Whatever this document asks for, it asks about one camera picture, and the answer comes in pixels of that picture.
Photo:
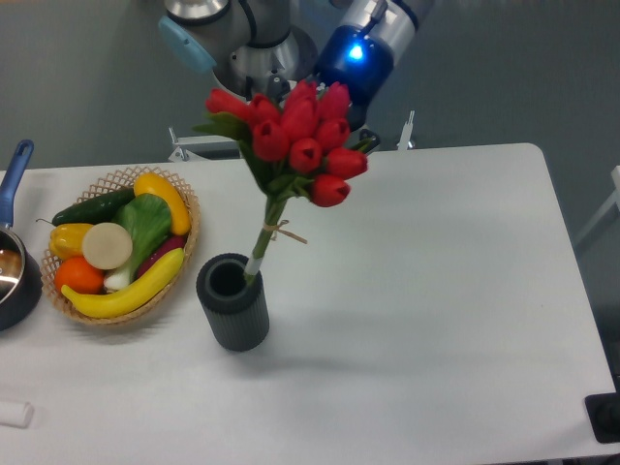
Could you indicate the beige round disc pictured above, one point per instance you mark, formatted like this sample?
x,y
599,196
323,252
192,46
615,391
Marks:
x,y
107,246

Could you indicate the white furniture at right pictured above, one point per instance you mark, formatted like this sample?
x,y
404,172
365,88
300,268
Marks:
x,y
606,214

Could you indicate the green bok choy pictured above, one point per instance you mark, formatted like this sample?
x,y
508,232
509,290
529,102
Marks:
x,y
147,219

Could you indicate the red tulip bouquet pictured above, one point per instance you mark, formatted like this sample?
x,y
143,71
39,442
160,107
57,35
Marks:
x,y
293,150

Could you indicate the green cucumber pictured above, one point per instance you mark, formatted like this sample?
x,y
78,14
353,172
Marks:
x,y
93,211

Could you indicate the black device at edge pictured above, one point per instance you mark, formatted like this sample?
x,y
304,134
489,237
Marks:
x,y
603,413

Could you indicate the orange fruit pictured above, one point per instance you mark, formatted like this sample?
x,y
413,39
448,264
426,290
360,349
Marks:
x,y
79,275

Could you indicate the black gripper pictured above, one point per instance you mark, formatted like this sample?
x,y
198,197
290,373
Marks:
x,y
360,63

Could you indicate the dark pot blue handle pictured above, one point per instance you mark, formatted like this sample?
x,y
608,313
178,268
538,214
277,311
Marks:
x,y
21,279

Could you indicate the white cylinder object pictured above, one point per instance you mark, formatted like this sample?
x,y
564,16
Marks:
x,y
16,414

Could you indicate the dark grey ribbed vase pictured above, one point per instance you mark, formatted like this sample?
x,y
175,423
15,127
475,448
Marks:
x,y
236,310

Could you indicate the purple eggplant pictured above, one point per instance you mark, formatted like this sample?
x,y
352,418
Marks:
x,y
169,244

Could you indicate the yellow banana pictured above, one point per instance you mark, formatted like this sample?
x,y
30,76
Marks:
x,y
131,298

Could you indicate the yellow squash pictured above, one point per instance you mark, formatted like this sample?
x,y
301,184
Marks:
x,y
155,184

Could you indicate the yellow bell pepper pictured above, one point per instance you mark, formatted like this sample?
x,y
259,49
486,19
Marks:
x,y
66,240

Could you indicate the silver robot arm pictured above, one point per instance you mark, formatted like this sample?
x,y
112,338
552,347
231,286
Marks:
x,y
253,46

